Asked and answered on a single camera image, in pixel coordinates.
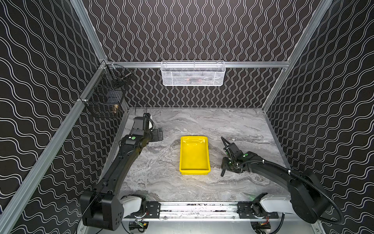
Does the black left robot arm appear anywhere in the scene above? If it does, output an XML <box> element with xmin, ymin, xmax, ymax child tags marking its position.
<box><xmin>80</xmin><ymin>113</ymin><xmax>163</xmax><ymax>231</ymax></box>

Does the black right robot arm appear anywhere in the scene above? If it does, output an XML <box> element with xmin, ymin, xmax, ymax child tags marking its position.
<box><xmin>221</xmin><ymin>137</ymin><xmax>344</xmax><ymax>225</ymax></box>

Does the yellow plastic bin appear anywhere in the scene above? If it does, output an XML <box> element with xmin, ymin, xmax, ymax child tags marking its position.
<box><xmin>179</xmin><ymin>136</ymin><xmax>211</xmax><ymax>175</ymax></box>

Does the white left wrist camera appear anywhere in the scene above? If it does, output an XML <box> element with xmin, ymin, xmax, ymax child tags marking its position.
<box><xmin>143</xmin><ymin>113</ymin><xmax>154</xmax><ymax>131</ymax></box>

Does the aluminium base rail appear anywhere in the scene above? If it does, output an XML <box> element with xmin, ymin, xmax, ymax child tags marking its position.
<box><xmin>78</xmin><ymin>200</ymin><xmax>319</xmax><ymax>221</ymax></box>

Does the black wire wall basket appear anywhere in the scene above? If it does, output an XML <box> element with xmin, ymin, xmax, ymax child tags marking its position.
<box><xmin>83</xmin><ymin>63</ymin><xmax>133</xmax><ymax>120</ymax></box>

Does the white mesh wall basket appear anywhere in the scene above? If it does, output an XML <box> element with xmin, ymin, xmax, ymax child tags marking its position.
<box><xmin>160</xmin><ymin>60</ymin><xmax>226</xmax><ymax>86</ymax></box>

